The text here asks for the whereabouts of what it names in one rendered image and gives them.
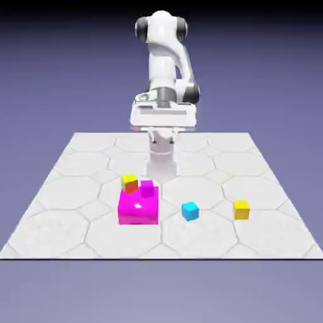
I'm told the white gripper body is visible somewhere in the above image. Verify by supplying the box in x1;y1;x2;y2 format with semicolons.
129;100;198;132

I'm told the small magenta cube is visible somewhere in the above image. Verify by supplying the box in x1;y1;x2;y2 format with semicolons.
140;179;155;198

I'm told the small yellow orange cube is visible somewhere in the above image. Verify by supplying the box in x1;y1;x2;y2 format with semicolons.
120;173;139;194

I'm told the small cyan cube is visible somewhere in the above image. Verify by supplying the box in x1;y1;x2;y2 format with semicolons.
181;201;200;222

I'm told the large magenta box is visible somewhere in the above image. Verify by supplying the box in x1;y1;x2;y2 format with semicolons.
117;185;160;226

